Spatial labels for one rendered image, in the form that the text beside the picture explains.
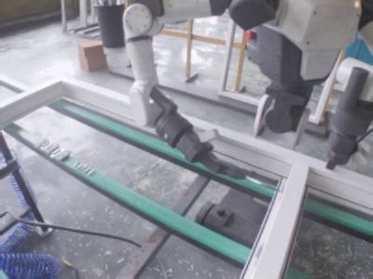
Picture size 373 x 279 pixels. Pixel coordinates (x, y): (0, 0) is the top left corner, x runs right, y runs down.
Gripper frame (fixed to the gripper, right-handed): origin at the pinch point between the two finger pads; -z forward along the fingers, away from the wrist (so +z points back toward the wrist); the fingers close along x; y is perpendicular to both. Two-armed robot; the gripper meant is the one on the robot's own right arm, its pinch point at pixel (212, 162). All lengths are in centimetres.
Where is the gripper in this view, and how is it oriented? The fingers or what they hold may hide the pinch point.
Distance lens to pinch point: 68.3
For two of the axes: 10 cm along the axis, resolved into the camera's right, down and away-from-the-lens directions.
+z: -7.1, -6.2, 3.4
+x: 4.0, 0.4, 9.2
